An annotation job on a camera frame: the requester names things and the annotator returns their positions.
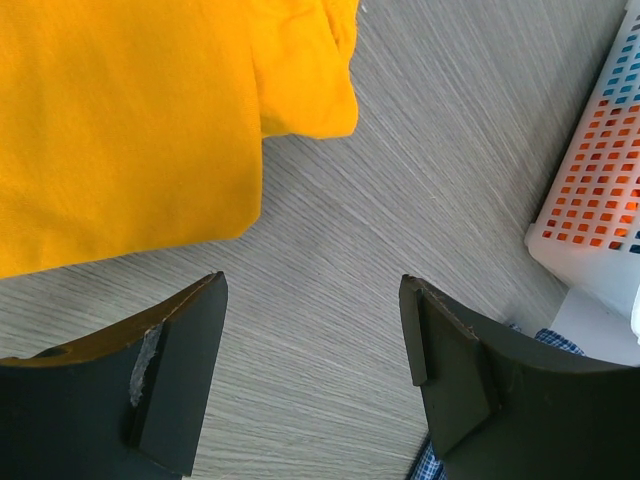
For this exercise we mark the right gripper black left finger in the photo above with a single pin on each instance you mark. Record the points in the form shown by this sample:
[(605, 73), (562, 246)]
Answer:
[(125, 402)]

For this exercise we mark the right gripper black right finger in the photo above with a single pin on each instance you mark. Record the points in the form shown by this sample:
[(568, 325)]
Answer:
[(502, 405)]

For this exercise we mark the orange yellow t shirt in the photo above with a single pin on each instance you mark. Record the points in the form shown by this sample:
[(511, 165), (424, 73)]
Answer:
[(129, 126)]

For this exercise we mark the blue checkered shirt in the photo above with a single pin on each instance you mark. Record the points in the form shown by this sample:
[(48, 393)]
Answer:
[(427, 466)]

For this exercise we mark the right white plastic basket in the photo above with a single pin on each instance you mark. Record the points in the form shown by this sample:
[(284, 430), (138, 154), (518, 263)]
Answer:
[(611, 277)]

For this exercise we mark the orange garment in basket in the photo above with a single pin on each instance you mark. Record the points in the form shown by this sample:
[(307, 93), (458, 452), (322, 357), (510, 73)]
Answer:
[(577, 205)]

